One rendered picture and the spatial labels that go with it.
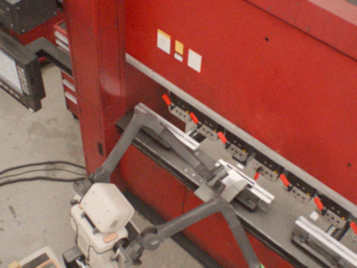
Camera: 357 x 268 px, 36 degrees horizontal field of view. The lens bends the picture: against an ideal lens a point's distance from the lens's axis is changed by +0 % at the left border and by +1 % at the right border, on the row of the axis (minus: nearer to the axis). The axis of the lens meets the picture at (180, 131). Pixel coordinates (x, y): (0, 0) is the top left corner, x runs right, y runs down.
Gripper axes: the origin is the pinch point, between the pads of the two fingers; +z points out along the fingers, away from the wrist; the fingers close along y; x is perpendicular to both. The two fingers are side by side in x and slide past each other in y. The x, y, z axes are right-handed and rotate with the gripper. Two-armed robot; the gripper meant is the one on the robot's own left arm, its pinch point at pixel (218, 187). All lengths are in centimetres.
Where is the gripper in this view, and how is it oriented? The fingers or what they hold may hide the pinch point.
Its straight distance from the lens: 302.3
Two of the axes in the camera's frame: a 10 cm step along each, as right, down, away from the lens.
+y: -7.5, -5.3, 4.0
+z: 2.8, 2.9, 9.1
